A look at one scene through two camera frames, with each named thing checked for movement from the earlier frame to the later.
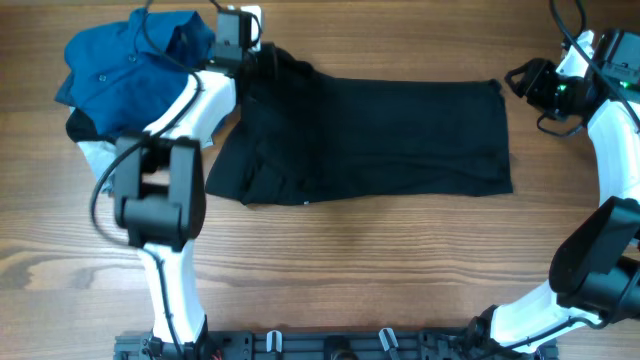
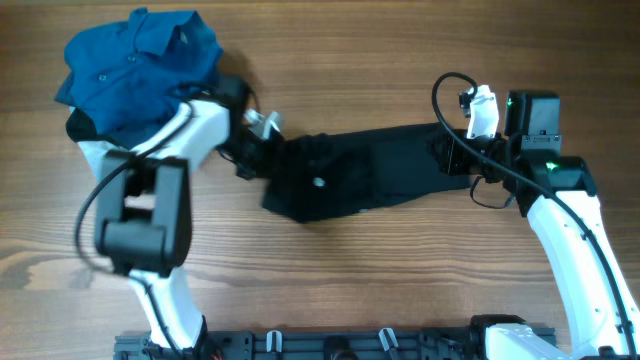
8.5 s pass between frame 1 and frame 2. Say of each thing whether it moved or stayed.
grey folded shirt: stayed
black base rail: stayed
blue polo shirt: stayed
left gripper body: moved
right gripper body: moved
